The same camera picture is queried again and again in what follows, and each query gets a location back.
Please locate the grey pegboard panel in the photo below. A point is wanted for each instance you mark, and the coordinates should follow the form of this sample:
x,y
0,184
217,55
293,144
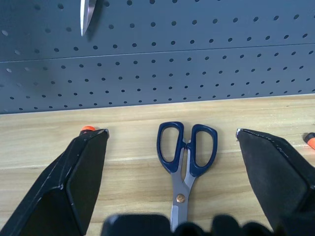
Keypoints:
x,y
157,56

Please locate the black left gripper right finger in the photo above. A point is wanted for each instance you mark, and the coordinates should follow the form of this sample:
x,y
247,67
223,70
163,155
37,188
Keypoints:
x,y
275,172

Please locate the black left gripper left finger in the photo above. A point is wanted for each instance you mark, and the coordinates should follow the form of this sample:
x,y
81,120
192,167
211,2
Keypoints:
x,y
61,182

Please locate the silver scissor blades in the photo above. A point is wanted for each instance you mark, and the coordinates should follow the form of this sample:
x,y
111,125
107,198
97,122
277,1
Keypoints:
x,y
86,14

